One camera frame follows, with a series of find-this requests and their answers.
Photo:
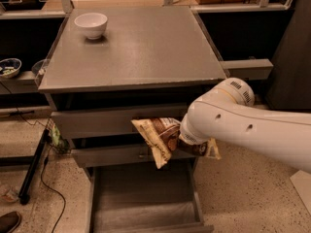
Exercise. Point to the white ceramic bowl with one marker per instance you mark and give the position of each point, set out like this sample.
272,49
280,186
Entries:
91,25

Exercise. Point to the grey bottom drawer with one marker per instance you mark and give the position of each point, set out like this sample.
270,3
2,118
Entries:
140,198

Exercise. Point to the brown chip bag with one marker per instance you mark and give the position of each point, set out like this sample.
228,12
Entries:
162,135

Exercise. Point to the grey drawer cabinet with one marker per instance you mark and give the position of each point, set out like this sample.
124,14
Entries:
147,56

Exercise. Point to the grey drawer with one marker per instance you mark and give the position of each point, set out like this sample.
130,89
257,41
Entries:
115,155
110,121
140,198

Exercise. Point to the green packaged item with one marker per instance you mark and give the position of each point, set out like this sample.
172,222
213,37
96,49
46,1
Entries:
59,144

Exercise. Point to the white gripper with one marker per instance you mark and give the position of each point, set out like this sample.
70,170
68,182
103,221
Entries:
191,135

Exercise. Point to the grey top drawer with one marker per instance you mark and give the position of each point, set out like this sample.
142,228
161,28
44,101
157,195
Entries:
110,121

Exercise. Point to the black metal stand leg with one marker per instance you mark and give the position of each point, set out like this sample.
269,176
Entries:
23,195

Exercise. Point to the small clear bowl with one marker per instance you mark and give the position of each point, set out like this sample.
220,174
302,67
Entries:
40,67

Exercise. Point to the grey middle drawer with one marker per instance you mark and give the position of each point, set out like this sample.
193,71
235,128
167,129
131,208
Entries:
115,155

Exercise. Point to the white floor panel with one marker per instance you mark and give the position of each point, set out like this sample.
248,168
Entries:
302,184

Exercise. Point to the dark shoe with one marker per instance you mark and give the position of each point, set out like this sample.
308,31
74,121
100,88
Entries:
9,222

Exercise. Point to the grey side rail beam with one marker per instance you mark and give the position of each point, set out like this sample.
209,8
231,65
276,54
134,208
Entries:
250,69

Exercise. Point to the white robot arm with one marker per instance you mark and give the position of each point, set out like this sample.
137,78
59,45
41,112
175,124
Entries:
227,113

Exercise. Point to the blue patterned bowl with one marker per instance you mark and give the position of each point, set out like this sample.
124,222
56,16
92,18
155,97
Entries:
9,67

